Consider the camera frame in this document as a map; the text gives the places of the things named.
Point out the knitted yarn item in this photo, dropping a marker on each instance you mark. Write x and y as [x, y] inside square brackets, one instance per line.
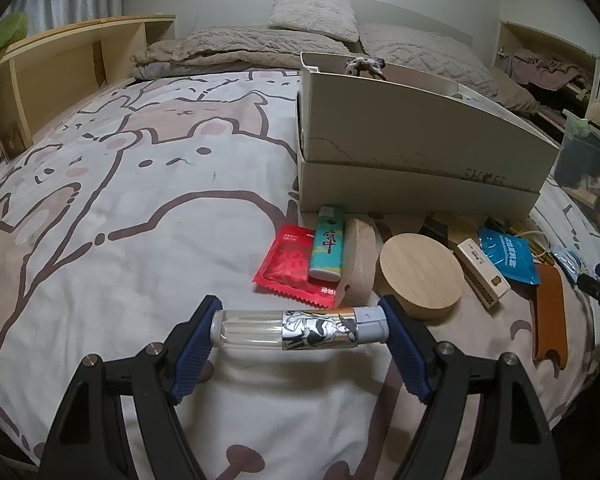
[365, 66]

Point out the white shoe box lid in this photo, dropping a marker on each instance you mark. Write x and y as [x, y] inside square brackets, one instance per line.
[380, 190]

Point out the blue wipes packet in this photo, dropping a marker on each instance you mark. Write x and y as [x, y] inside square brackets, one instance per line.
[510, 257]

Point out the brown leather piece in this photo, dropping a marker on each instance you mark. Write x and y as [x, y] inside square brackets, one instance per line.
[550, 310]

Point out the arched wooden block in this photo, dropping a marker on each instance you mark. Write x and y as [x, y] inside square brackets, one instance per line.
[362, 255]

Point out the green plush toy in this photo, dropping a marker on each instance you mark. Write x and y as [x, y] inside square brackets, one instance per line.
[5, 32]

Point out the white shoe box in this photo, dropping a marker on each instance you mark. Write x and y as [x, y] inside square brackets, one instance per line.
[405, 125]

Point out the pile of clothes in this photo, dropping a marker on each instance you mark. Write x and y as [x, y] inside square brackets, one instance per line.
[540, 67]

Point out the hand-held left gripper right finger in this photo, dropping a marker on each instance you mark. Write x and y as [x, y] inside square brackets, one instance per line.
[410, 360]

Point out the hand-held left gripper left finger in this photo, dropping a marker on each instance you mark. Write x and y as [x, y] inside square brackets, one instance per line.
[192, 360]

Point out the quilted beige pillow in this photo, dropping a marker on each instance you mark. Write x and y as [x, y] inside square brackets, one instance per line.
[430, 55]

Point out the grey curtain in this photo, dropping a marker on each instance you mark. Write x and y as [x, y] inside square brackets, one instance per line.
[75, 0]

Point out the small long wooden box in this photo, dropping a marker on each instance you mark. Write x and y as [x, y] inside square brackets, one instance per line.
[480, 272]

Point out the wooden bedside shelf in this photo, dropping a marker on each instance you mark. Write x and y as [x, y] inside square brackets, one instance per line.
[55, 55]

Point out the round wooden lid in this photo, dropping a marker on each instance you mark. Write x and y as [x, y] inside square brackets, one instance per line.
[420, 270]

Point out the clear plastic bag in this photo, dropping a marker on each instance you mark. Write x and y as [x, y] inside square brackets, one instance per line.
[580, 155]

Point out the small black object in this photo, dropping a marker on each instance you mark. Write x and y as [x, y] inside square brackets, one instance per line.
[435, 230]

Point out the beige quilted blanket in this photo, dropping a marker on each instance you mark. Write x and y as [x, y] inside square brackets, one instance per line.
[220, 47]

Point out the wooden wardrobe niche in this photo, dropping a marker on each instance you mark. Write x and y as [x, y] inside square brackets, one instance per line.
[550, 37]

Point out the clear glass printed tube bottle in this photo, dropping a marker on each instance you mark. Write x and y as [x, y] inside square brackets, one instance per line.
[250, 329]

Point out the printed blanket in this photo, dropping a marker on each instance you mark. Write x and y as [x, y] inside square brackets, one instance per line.
[130, 210]

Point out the small blue patterned packet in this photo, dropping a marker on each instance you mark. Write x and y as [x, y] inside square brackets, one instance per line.
[569, 262]

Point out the fluffy beige pillow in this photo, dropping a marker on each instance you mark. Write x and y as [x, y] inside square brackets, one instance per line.
[312, 15]

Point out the teal printed lighter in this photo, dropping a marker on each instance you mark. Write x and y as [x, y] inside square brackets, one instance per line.
[327, 245]

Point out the red snack packet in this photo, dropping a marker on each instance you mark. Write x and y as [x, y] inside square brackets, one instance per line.
[285, 265]

